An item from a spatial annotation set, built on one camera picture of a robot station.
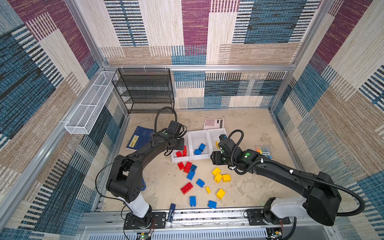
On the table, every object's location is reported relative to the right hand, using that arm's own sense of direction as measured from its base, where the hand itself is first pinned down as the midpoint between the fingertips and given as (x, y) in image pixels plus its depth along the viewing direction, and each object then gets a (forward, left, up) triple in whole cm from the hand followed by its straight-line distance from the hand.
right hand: (216, 158), depth 82 cm
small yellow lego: (-13, +5, -10) cm, 17 cm away
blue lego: (+10, +10, -10) cm, 17 cm away
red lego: (+10, +18, -9) cm, 22 cm away
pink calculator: (+32, -2, -9) cm, 33 cm away
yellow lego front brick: (-15, -1, -9) cm, 18 cm away
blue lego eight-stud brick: (-5, +14, -10) cm, 18 cm away
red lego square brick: (+2, +20, -11) cm, 23 cm away
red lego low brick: (-12, +17, -11) cm, 23 cm away
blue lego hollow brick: (-1, +12, -10) cm, 16 cm away
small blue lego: (+13, +7, -9) cm, 17 cm away
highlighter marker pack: (+10, -34, -11) cm, 37 cm away
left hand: (+12, +20, -2) cm, 23 cm away
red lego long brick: (+9, +22, -10) cm, 25 cm away
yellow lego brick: (-3, -1, -10) cm, 10 cm away
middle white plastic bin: (+20, +11, -11) cm, 25 cm away
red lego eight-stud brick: (0, +16, -10) cm, 19 cm away
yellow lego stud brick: (-7, -1, -10) cm, 12 cm away
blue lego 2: (-20, +3, -11) cm, 23 cm away
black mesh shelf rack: (+53, +46, +6) cm, 70 cm away
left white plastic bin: (+14, +15, -4) cm, 21 cm away
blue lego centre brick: (-9, +9, -11) cm, 17 cm away
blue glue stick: (-23, +24, -9) cm, 35 cm away
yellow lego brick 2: (-7, -6, -10) cm, 13 cm away
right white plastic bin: (+18, -1, -5) cm, 19 cm away
